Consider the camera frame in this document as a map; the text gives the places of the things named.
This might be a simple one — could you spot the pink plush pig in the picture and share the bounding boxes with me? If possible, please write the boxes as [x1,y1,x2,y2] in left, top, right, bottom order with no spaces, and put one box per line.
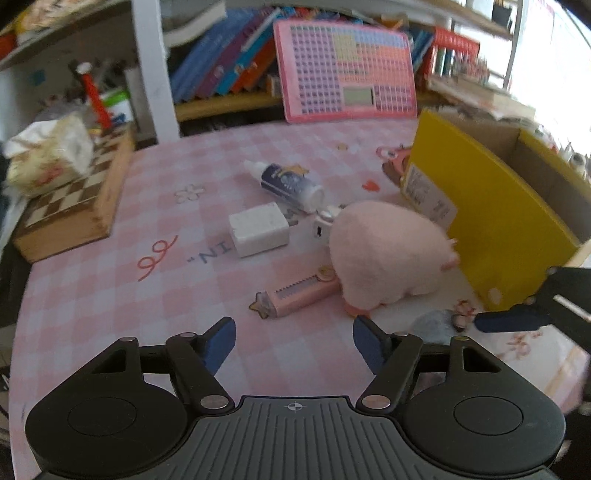
[329,201,460,317]

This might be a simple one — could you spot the white charger plug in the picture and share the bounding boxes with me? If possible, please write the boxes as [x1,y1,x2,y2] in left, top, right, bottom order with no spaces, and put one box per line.
[228,202,290,258]

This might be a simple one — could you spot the blue white spray bottle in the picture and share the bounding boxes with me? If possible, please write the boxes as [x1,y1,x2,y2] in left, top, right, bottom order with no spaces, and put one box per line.
[242,160,325,214]

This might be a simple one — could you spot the yellow cardboard box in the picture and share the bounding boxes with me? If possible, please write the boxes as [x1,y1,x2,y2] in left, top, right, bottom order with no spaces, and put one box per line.
[402,110,590,311]

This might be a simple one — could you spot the pink checkered tablecloth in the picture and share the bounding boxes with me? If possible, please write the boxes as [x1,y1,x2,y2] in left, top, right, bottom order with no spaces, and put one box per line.
[9,117,565,479]

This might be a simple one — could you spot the wooden chess box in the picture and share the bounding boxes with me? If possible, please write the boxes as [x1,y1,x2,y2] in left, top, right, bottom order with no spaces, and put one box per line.
[12,123,135,264]

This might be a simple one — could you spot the stack of papers and books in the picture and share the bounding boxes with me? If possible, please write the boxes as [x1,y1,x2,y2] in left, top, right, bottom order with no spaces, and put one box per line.
[427,75,536,121]

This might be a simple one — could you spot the tissue pack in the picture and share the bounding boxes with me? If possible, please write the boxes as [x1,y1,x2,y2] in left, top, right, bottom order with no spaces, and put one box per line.
[2,113,94,198]

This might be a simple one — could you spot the pink keyboard learning tablet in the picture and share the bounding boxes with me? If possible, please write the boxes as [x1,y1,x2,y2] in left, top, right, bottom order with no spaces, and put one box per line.
[273,19,418,124]

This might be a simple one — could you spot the red pen with white cap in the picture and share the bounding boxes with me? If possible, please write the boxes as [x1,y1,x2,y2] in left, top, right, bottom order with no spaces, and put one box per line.
[76,62,112,132]

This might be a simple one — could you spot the white bookshelf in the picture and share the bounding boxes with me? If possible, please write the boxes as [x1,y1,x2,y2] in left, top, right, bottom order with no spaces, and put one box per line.
[1,1,524,143]

